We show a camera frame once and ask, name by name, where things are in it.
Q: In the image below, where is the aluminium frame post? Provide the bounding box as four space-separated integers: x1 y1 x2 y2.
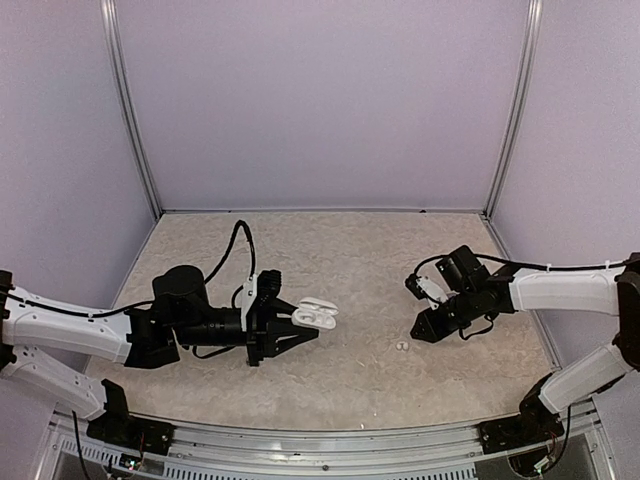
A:
484 0 543 222
100 0 164 222

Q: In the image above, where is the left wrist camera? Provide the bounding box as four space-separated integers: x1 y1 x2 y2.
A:
240 274 257 330

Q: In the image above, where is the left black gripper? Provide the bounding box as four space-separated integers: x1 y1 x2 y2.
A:
173 298 318 366

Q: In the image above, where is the front aluminium rail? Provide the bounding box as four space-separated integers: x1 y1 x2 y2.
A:
33 402 616 479

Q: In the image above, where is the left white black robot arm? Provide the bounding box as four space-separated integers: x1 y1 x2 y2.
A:
1 265 336 445

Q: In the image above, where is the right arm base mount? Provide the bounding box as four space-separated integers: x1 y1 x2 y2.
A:
477 374 565 454

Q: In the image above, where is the white earbud charging case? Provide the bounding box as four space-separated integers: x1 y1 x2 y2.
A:
291 297 339 330

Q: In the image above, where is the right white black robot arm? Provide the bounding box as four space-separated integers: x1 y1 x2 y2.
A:
405 245 639 444

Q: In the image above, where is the left aluminium frame post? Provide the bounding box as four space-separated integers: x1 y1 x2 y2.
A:
100 0 164 222

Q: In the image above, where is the right aluminium frame post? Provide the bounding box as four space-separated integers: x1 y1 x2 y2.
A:
484 0 543 222

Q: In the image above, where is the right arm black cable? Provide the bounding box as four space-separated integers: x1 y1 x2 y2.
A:
409 253 631 281

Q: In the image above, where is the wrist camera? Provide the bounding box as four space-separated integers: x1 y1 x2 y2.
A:
405 273 448 305
240 274 257 330

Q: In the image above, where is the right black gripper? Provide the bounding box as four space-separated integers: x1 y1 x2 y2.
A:
410 287 480 343

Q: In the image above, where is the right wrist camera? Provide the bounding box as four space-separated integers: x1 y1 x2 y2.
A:
405 273 448 305

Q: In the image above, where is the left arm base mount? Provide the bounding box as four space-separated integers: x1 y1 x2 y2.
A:
87 379 176 456

